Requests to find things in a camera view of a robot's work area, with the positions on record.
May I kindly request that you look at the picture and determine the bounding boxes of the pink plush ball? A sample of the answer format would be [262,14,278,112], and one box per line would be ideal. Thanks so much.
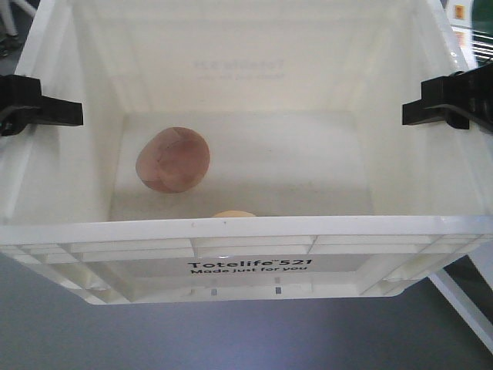
[136,127,210,193]

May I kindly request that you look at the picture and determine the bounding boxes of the white plastic Totelife tote box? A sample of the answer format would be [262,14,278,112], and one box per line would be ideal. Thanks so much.
[1,1,492,304]

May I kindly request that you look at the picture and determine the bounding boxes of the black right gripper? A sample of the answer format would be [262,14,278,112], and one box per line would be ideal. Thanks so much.
[401,65,492,133]

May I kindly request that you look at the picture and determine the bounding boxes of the yellow plush ball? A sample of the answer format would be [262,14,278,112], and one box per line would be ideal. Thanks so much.
[213,210,256,218]

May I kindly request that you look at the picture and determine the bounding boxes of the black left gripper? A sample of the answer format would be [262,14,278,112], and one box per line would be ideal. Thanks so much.
[1,75,83,136]

